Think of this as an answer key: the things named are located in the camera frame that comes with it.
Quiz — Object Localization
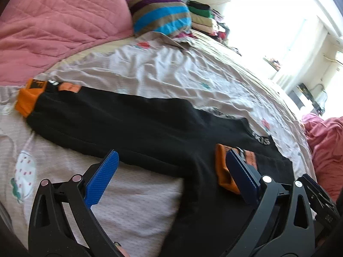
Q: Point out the person's left hand thumb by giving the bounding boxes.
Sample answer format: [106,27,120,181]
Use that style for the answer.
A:
[114,242,130,257]

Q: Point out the floral pale pink bedsheet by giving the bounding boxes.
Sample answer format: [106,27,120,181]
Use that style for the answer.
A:
[1,33,314,256]

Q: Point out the white side table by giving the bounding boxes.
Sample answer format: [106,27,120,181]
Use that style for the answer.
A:
[288,83,327,116]

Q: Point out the stack of folded clothes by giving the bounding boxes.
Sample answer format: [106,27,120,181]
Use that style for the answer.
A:
[187,0,230,42]

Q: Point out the striped knitted pillow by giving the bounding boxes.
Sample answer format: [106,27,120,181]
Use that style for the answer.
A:
[126,0,192,38]

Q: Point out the pink quilted pillow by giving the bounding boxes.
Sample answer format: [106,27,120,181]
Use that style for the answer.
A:
[1,0,133,86]

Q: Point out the crumpled pink blanket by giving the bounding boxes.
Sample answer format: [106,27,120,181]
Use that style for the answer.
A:
[302,113,343,201]

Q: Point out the black sweater with orange cuffs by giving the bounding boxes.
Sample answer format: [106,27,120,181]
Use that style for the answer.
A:
[16,80,294,256]

